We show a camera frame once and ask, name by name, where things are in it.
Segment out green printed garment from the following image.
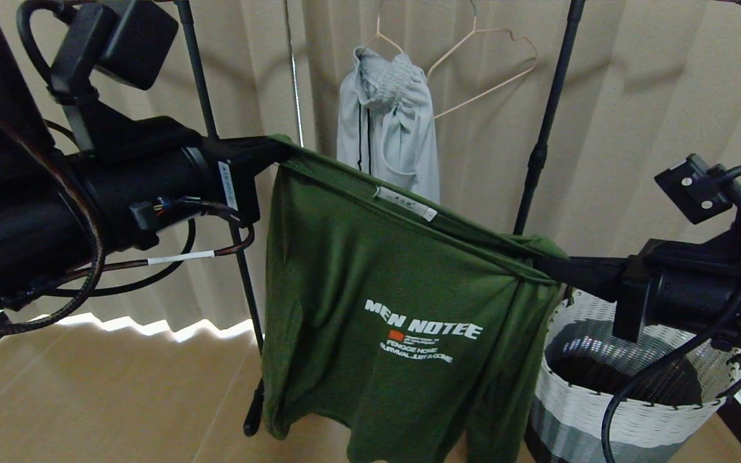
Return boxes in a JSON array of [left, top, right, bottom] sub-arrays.
[[261, 134, 567, 463]]

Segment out pink clothes hanger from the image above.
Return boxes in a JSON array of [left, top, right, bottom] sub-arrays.
[[426, 0, 538, 120], [363, 0, 405, 55]]

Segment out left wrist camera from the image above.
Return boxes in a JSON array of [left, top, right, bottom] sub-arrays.
[[17, 0, 179, 155]]

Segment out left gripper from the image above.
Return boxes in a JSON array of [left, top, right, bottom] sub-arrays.
[[0, 136, 262, 308]]

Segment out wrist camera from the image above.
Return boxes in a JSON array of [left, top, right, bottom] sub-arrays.
[[654, 154, 741, 258], [17, 0, 179, 155]]

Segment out pale grey shorts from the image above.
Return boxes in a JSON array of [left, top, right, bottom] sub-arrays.
[[336, 46, 441, 203]]

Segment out black cable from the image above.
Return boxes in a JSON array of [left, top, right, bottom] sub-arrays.
[[602, 163, 741, 463], [42, 219, 197, 300]]

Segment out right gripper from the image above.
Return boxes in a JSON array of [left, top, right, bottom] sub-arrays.
[[612, 238, 741, 343]]

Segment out beige curtain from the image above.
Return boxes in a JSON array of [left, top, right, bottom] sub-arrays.
[[0, 0, 741, 341]]

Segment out white laundry basket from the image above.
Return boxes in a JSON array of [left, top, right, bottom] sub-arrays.
[[525, 289, 741, 463]]

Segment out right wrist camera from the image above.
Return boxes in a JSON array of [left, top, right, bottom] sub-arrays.
[[654, 154, 741, 258]]

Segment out black clothes rack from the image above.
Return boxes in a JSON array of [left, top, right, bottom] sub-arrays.
[[174, 0, 741, 438]]

